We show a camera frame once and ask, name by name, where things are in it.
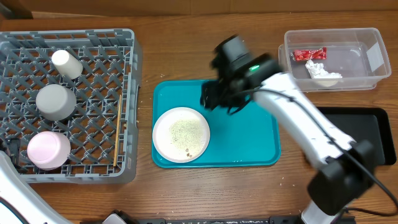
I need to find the red snack wrapper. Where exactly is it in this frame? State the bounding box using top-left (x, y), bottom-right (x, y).
top-left (292, 47), bottom-right (327, 61)

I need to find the clear plastic bin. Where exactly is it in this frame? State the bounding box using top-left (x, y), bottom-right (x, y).
top-left (278, 28), bottom-right (392, 91)

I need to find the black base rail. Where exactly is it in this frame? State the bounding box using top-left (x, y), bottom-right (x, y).
top-left (80, 210), bottom-right (357, 224)

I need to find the white cup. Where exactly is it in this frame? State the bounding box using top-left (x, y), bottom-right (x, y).
top-left (51, 50), bottom-right (83, 80)

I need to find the grey plastic dish rack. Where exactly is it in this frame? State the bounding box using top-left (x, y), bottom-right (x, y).
top-left (1, 29), bottom-right (142, 184)

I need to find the pink shallow bowl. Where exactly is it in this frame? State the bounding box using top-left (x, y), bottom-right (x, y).
top-left (27, 131), bottom-right (71, 170)

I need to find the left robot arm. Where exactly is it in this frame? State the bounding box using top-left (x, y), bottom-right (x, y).
top-left (1, 141), bottom-right (69, 224)

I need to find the white napkin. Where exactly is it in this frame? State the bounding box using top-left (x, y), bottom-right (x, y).
top-left (305, 60), bottom-right (342, 79)

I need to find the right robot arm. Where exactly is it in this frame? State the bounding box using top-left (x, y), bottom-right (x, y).
top-left (200, 35), bottom-right (377, 223)

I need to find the black plastic bin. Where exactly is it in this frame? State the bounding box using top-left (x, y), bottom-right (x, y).
top-left (319, 107), bottom-right (397, 166)

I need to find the large white plate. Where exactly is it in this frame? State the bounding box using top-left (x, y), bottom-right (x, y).
top-left (152, 107), bottom-right (210, 163)

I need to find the teal plastic tray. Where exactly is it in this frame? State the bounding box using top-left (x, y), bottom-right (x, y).
top-left (152, 80), bottom-right (281, 169)

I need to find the grey white bowl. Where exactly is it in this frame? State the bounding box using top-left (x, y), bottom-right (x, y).
top-left (35, 84), bottom-right (77, 121)

